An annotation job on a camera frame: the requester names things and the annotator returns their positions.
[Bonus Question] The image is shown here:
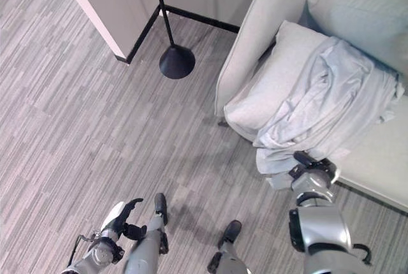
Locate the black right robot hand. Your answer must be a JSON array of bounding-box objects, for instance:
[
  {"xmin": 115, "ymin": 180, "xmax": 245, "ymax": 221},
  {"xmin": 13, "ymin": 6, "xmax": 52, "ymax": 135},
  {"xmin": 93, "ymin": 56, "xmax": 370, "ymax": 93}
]
[{"xmin": 293, "ymin": 150, "xmax": 319, "ymax": 169}]

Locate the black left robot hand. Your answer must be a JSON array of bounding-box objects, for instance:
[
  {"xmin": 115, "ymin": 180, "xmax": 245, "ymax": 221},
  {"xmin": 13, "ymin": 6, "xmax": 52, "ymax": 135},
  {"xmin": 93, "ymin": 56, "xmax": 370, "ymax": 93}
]
[{"xmin": 99, "ymin": 198, "xmax": 148, "ymax": 241}]

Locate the light grey garment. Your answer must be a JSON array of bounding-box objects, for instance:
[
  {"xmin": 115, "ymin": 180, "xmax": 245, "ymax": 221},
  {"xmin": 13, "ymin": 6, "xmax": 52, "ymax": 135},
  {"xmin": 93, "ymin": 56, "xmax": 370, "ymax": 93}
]
[{"xmin": 252, "ymin": 36, "xmax": 406, "ymax": 189}]

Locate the light grey sofa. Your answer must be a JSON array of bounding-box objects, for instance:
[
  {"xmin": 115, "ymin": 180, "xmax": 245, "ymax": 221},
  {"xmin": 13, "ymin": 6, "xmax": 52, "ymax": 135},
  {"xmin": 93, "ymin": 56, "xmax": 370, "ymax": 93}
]
[{"xmin": 214, "ymin": 0, "xmax": 408, "ymax": 215}]

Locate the black clothes rack stand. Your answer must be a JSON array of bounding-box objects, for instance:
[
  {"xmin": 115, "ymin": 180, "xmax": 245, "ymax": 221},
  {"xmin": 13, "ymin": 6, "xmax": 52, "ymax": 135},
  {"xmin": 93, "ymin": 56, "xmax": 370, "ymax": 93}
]
[{"xmin": 149, "ymin": 0, "xmax": 196, "ymax": 80}]

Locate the silver left robot leg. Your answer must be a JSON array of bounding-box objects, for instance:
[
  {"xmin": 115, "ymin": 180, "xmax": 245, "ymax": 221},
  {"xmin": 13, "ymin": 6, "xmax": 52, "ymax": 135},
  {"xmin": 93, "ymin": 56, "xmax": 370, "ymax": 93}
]
[{"xmin": 122, "ymin": 192, "xmax": 170, "ymax": 274}]

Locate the silver robot leg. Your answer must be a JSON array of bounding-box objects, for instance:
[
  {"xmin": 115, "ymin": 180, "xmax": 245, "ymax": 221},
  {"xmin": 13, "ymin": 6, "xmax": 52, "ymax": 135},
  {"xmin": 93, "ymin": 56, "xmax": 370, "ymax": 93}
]
[
  {"xmin": 122, "ymin": 192, "xmax": 170, "ymax": 274},
  {"xmin": 206, "ymin": 219, "xmax": 253, "ymax": 274}
]

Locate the light grey square cushion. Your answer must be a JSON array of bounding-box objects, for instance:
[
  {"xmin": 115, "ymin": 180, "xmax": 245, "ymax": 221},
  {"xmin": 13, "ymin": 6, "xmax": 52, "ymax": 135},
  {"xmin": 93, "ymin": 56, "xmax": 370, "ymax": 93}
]
[{"xmin": 224, "ymin": 20, "xmax": 331, "ymax": 141}]

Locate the silver right robot leg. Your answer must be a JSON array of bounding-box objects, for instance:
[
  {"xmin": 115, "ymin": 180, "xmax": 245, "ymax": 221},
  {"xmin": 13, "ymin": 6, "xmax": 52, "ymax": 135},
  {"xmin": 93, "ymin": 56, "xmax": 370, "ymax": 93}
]
[{"xmin": 206, "ymin": 219, "xmax": 253, "ymax": 274}]

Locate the pale blue back cushion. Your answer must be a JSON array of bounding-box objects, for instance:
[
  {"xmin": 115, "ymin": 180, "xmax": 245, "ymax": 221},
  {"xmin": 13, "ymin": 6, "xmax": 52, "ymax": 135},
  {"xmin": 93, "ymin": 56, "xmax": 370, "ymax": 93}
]
[{"xmin": 305, "ymin": 0, "xmax": 408, "ymax": 75}]

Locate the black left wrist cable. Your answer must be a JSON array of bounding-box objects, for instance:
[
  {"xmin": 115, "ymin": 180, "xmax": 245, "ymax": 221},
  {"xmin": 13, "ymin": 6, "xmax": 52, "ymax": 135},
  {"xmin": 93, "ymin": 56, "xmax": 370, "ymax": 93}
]
[{"xmin": 70, "ymin": 233, "xmax": 103, "ymax": 261}]

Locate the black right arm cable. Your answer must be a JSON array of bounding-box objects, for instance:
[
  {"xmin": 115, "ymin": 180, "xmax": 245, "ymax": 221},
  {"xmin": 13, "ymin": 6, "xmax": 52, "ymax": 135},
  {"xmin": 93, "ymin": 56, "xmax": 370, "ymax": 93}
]
[{"xmin": 349, "ymin": 243, "xmax": 373, "ymax": 267}]

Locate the black wall baseboard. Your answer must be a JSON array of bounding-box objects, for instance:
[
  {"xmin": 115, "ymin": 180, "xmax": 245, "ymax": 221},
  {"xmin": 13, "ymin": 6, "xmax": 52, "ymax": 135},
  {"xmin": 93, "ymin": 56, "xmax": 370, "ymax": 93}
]
[{"xmin": 115, "ymin": 4, "xmax": 242, "ymax": 64}]

